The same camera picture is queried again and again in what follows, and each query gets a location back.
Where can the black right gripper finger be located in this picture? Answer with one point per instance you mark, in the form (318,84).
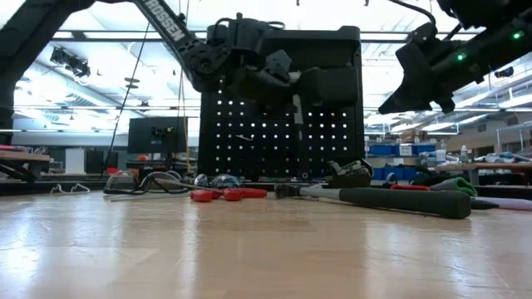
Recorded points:
(401,99)
(446,104)

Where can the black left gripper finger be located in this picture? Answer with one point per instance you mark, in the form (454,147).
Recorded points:
(309,87)
(270,91)

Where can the steel double pegboard hook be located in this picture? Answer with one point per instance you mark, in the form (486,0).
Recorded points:
(244,137)
(70,189)

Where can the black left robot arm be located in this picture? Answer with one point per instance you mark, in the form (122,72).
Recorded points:
(166,25)

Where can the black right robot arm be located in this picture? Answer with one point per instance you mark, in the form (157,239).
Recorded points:
(490,37)

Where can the black pegboard tool holder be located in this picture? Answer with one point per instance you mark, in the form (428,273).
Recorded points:
(341,85)

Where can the blue storage bin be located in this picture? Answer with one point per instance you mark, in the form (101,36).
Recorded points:
(425,149)
(392,173)
(380,149)

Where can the clear spray bottle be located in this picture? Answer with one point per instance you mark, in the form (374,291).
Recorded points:
(464,155)

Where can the black pegboard tool cart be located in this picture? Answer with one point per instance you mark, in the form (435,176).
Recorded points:
(332,137)

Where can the wooden workbench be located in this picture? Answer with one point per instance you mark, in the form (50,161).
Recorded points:
(490,166)

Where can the black fabric bundle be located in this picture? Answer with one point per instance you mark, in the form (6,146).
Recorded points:
(424,179)

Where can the green grey soft case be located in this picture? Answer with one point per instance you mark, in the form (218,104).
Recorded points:
(461,184)

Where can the black plastic pegboard bin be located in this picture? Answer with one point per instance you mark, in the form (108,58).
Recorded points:
(351,180)

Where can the black computer monitor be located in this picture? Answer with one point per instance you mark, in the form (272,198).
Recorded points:
(141,137)

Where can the black ceiling-mounted device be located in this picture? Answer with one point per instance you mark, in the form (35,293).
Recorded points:
(70,62)

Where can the wooden side bench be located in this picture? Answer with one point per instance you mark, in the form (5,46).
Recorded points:
(21,157)

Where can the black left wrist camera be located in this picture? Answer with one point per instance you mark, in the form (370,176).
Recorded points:
(278,62)

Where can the black ceiling camera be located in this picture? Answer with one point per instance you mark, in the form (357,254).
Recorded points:
(503,72)

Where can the black aluminium table frame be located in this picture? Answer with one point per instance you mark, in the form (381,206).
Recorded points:
(41,187)

